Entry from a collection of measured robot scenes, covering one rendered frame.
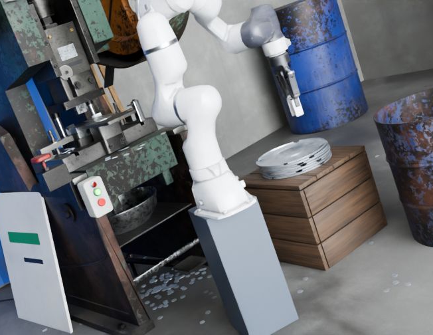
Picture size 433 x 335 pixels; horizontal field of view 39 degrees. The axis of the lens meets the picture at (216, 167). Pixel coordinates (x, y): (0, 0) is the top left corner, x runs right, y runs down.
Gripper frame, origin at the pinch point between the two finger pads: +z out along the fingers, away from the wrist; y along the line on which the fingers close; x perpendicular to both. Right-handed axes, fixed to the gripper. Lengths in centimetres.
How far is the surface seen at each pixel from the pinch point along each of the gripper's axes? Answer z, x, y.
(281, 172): 23.1, -11.1, -6.7
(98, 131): -15, -67, -32
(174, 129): -4, -39, -33
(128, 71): -22, -20, -194
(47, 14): -63, -66, -45
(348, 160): 27.7, 13.3, 1.3
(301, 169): 24.1, -4.4, -2.9
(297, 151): 19.4, -0.9, -10.5
